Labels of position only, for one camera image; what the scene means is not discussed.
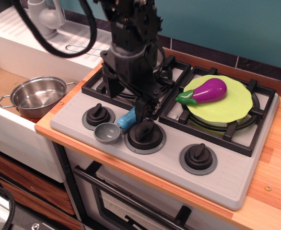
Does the black cable bottom left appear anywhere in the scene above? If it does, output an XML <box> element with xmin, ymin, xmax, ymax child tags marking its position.
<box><xmin>0</xmin><ymin>185</ymin><xmax>16</xmax><ymax>230</ymax></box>

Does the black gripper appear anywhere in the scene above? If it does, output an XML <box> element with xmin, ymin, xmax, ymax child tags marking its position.
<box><xmin>101</xmin><ymin>49</ymin><xmax>165</xmax><ymax>122</ymax></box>

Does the blue handled grey spoon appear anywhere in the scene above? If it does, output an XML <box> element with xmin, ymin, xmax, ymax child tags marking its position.
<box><xmin>94</xmin><ymin>108</ymin><xmax>137</xmax><ymax>144</ymax></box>

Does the oven door with handle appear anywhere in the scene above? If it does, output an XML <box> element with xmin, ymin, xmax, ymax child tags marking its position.
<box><xmin>73</xmin><ymin>161</ymin><xmax>230</xmax><ymax>230</ymax></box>

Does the black right stove knob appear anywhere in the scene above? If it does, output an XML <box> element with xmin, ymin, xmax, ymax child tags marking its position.
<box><xmin>179</xmin><ymin>143</ymin><xmax>218</xmax><ymax>176</ymax></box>

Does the black burner grate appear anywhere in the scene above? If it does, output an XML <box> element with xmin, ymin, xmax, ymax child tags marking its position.
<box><xmin>82</xmin><ymin>56</ymin><xmax>192</xmax><ymax>120</ymax></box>
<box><xmin>159</xmin><ymin>67</ymin><xmax>279</xmax><ymax>157</ymax></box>

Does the white toy sink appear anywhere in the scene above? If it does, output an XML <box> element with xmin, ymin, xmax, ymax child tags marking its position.
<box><xmin>0</xmin><ymin>7</ymin><xmax>111</xmax><ymax>183</ymax></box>

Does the steel saucepan with handle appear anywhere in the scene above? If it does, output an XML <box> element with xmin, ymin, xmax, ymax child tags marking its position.
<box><xmin>65</xmin><ymin>44</ymin><xmax>165</xmax><ymax>72</ymax></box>

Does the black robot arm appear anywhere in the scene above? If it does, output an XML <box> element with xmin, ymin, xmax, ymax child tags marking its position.
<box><xmin>100</xmin><ymin>0</ymin><xmax>165</xmax><ymax>122</ymax></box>

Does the lime green plate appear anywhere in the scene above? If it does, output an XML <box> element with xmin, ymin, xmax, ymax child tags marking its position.
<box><xmin>183</xmin><ymin>75</ymin><xmax>253</xmax><ymax>123</ymax></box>

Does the black left stove knob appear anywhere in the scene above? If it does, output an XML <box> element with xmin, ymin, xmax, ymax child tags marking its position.
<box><xmin>82</xmin><ymin>103</ymin><xmax>116</xmax><ymax>130</ymax></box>

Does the purple toy eggplant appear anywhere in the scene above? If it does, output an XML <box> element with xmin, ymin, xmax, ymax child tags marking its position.
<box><xmin>176</xmin><ymin>78</ymin><xmax>227</xmax><ymax>106</ymax></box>

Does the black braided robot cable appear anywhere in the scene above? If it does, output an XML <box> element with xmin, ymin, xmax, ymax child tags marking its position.
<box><xmin>11</xmin><ymin>0</ymin><xmax>98</xmax><ymax>58</ymax></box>

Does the black left burner grate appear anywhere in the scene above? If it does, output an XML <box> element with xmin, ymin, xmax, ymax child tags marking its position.
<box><xmin>82</xmin><ymin>56</ymin><xmax>192</xmax><ymax>120</ymax></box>

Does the steel two-handled pot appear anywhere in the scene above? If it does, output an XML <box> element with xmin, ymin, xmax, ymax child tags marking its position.
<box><xmin>0</xmin><ymin>76</ymin><xmax>76</xmax><ymax>119</ymax></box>

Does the black right burner grate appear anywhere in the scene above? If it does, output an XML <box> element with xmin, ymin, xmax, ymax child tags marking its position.
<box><xmin>159</xmin><ymin>67</ymin><xmax>279</xmax><ymax>157</ymax></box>

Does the grey toy faucet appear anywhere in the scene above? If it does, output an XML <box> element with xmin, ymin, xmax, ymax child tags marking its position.
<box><xmin>28</xmin><ymin>0</ymin><xmax>65</xmax><ymax>40</ymax></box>

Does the wood front drawer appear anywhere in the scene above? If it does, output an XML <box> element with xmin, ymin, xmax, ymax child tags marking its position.
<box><xmin>0</xmin><ymin>152</ymin><xmax>82</xmax><ymax>230</ymax></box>

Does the grey toy stove top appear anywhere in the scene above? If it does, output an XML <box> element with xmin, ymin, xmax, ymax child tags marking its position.
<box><xmin>49</xmin><ymin>61</ymin><xmax>281</xmax><ymax>211</ymax></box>

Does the black stove knob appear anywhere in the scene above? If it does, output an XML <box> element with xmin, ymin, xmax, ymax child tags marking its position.
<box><xmin>179</xmin><ymin>143</ymin><xmax>218</xmax><ymax>176</ymax></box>
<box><xmin>124</xmin><ymin>119</ymin><xmax>166</xmax><ymax>155</ymax></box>
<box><xmin>82</xmin><ymin>103</ymin><xmax>116</xmax><ymax>130</ymax></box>

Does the black middle stove knob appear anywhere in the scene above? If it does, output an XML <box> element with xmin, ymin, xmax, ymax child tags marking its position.
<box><xmin>124</xmin><ymin>119</ymin><xmax>166</xmax><ymax>155</ymax></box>

